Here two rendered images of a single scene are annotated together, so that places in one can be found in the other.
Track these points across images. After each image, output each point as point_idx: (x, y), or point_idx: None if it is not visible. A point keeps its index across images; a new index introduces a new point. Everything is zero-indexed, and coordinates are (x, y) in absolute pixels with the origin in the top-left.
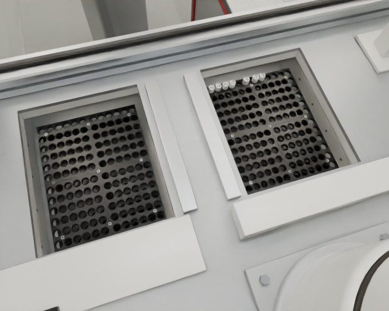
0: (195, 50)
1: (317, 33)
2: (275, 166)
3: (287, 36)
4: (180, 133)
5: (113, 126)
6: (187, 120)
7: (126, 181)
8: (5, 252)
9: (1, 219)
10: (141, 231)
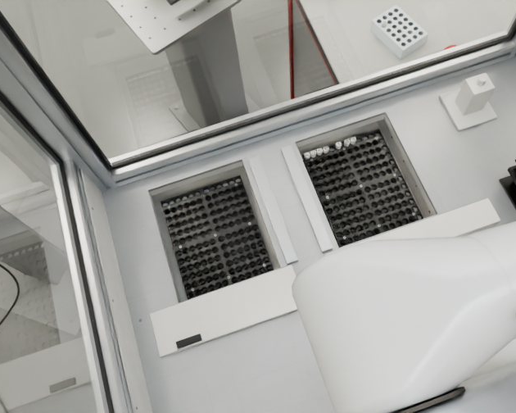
0: (290, 125)
1: (402, 96)
2: (365, 222)
3: (373, 102)
4: (281, 200)
5: (224, 196)
6: (286, 188)
7: (238, 242)
8: (156, 299)
9: (149, 275)
10: (255, 279)
